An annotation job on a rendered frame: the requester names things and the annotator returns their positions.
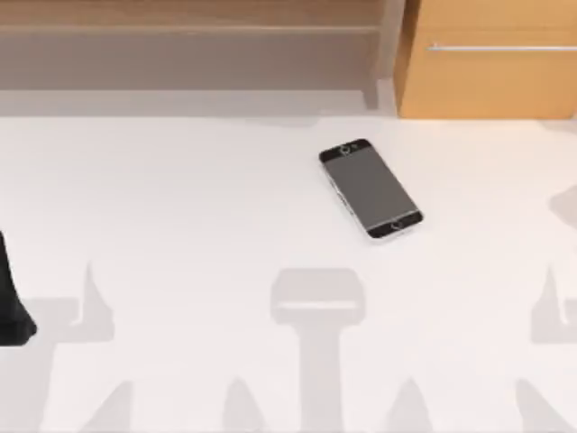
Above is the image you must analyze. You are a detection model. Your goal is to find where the black smartphone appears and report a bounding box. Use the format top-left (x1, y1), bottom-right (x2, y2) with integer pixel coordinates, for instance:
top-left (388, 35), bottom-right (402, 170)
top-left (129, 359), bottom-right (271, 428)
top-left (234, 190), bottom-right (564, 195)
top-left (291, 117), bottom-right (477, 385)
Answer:
top-left (317, 138), bottom-right (425, 242)

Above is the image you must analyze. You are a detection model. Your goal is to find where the open wooden shelf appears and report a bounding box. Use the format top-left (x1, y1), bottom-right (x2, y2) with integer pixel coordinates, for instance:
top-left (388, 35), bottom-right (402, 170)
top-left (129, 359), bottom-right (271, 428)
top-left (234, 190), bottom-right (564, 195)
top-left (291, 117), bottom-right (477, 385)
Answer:
top-left (0, 0), bottom-right (407, 111)

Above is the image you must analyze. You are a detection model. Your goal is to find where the wooden cupboard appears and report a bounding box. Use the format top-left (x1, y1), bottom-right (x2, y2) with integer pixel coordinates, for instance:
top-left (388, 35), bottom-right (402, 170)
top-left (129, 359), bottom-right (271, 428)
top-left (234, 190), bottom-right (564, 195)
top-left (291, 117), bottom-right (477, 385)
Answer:
top-left (392, 0), bottom-right (577, 120)

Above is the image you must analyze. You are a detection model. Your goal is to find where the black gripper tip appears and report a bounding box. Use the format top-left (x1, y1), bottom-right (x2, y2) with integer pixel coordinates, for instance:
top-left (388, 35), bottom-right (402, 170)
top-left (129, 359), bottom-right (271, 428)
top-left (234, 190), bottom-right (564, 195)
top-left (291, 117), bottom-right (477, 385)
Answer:
top-left (0, 231), bottom-right (39, 348)

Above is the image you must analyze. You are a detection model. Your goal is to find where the long metal handle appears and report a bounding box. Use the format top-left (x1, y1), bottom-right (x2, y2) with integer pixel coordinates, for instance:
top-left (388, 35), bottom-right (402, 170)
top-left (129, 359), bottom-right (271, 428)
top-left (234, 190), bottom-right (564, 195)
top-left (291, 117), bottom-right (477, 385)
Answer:
top-left (427, 43), bottom-right (577, 53)

